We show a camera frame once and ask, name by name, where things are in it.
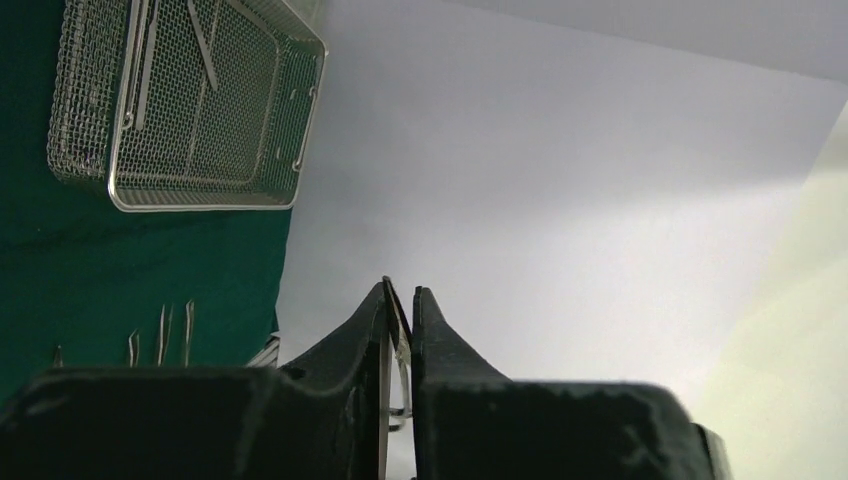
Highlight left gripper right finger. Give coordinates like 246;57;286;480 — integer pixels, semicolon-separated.
412;287;732;480

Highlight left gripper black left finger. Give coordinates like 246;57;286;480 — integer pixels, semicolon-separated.
1;284;390;479

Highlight steel tweezers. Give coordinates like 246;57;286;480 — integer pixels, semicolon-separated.
182;299;195;367
127;329;140;368
155;305;174;367

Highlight steel surgical scissors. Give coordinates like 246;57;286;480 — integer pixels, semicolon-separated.
52;345;64;368

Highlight green surgical drape cloth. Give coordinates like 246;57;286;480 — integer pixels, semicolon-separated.
1;1;291;397

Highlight wire mesh instrument tray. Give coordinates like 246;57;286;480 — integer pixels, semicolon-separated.
47;1;328;213

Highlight aluminium front rail frame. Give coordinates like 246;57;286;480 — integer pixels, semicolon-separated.
246;332;280;368

